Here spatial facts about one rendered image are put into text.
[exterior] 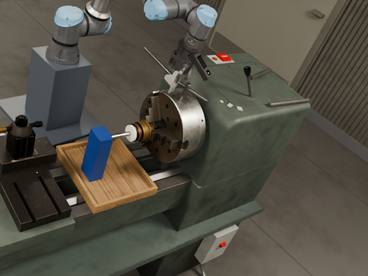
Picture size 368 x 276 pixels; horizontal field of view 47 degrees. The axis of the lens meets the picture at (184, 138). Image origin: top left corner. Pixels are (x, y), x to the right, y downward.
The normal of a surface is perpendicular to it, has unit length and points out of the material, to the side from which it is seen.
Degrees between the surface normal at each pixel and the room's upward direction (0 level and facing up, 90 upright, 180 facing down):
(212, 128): 90
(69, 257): 0
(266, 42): 90
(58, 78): 90
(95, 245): 0
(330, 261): 0
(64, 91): 90
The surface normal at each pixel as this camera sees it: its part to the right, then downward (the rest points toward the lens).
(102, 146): 0.57, 0.64
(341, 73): -0.66, 0.27
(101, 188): 0.32, -0.75
